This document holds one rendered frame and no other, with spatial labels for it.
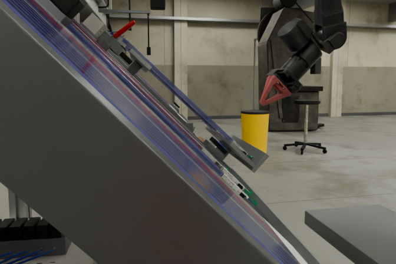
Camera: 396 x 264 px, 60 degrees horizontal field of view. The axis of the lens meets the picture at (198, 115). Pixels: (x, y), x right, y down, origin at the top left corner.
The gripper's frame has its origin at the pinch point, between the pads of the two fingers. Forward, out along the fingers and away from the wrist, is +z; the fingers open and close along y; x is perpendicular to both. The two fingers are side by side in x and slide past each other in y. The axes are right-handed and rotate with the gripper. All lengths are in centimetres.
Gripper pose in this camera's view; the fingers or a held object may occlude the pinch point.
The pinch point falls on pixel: (263, 102)
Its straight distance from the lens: 92.2
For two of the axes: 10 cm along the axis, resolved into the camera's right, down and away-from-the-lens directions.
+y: 1.5, 1.0, -9.8
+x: 7.1, 6.8, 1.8
